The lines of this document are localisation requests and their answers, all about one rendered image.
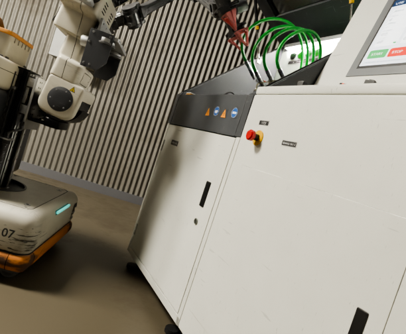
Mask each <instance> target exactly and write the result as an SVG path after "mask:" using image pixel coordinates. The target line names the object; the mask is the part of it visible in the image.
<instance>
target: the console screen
mask: <svg viewBox="0 0 406 334"><path fill-rule="evenodd" d="M393 74H406V0H388V1H387V3H386V4H385V7H384V8H383V10H382V12H381V14H380V16H379V17H378V19H377V21H376V22H375V25H374V26H373V28H372V30H371V32H370V33H369V35H368V37H367V38H366V41H365V42H364V44H363V46H362V48H361V50H360V51H359V53H358V55H357V56H356V59H355V60H354V62H353V64H352V66H351V67H350V69H349V71H348V73H347V74H346V77H356V76H380V75H393Z"/></svg>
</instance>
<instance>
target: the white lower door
mask: <svg viewBox="0 0 406 334"><path fill-rule="evenodd" d="M235 141H236V138H234V137H228V136H224V135H219V134H215V133H209V132H205V131H199V130H196V129H189V128H186V127H180V126H176V125H169V128H168V131H167V135H166V137H165V140H163V143H162V147H161V153H160V156H159V159H158V162H157V165H156V168H155V172H154V174H153V178H152V180H151V184H150V186H149V190H148V193H147V197H146V199H145V202H144V205H143V208H142V212H141V215H140V218H139V221H138V223H137V224H136V227H135V230H134V233H133V234H134V236H133V240H132V242H131V247H132V249H133V250H134V251H135V253H136V255H137V256H138V257H139V259H140V260H141V262H142V263H143V264H144V266H145V268H146V269H147V270H148V272H149V273H150V275H151V276H152V277H153V279H154V281H155V282H156V283H157V285H158V286H159V288H160V289H161V290H162V292H163V294H164V295H165V296H166V298H167V299H168V301H169V302H170V304H171V305H172V307H173V308H174V309H175V311H176V312H177V313H178V312H179V309H180V306H181V303H182V300H183V297H184V294H185V291H186V288H187V285H188V282H189V280H190V276H191V274H192V270H193V268H194V264H195V261H196V257H197V255H198V251H199V249H200V245H201V243H202V239H203V237H204V234H205V231H206V228H207V225H208V222H209V219H210V216H211V213H212V210H213V207H214V204H215V201H216V198H217V195H218V192H219V189H220V186H221V183H222V180H223V177H224V174H225V171H226V168H227V165H228V162H229V159H230V155H231V153H232V149H233V147H234V143H235Z"/></svg>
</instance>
